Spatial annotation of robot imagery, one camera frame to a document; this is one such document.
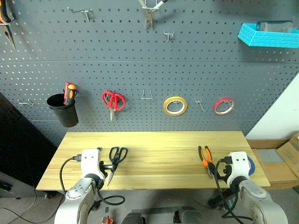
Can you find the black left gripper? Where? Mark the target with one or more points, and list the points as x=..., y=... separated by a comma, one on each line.
x=101, y=180

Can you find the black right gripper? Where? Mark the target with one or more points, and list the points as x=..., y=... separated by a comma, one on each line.
x=223, y=173

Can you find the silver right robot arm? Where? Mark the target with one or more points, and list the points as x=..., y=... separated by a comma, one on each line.
x=257, y=194

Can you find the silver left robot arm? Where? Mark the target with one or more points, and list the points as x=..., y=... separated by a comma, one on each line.
x=77, y=194

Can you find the orange black pliers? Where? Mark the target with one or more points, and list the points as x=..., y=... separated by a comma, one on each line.
x=204, y=161

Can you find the black table foot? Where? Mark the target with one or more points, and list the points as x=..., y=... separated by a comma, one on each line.
x=220, y=200

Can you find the blue tape roll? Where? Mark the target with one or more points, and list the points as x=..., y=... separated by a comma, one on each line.
x=251, y=166

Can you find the small orange object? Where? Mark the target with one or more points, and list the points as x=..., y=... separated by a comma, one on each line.
x=107, y=220

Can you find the dark rounded shape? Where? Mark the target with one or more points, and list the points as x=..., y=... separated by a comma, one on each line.
x=187, y=215
x=133, y=218

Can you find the flat cardboard box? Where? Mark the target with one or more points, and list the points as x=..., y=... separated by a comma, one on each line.
x=278, y=173

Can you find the red tape roll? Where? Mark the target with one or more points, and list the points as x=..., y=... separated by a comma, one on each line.
x=217, y=105

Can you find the silver double prong hook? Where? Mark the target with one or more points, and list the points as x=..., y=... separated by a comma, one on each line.
x=24, y=103
x=199, y=103
x=86, y=12
x=168, y=35

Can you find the black cup holder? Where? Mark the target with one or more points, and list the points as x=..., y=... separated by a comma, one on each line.
x=64, y=114

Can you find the brown cardboard box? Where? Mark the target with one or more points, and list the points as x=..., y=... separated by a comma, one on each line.
x=290, y=154

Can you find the yellow tape roll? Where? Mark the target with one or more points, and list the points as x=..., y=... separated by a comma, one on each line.
x=166, y=109

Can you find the orange black screwdriver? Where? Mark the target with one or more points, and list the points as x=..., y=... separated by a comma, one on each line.
x=71, y=93

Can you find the grey metal pegboard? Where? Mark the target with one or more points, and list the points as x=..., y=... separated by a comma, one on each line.
x=140, y=70

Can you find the blue plastic basket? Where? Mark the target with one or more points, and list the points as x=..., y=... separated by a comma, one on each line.
x=264, y=38

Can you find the silver needle nose pliers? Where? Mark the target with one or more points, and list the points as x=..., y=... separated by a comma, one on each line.
x=148, y=17

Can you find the orange long nose pliers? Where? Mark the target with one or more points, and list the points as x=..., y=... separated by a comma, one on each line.
x=7, y=25

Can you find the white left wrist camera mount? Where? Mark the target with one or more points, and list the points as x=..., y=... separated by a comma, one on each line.
x=90, y=163

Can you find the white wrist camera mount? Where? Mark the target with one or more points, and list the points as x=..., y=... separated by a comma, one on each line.
x=238, y=165
x=90, y=163

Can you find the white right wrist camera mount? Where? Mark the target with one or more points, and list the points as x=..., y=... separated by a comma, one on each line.
x=238, y=165

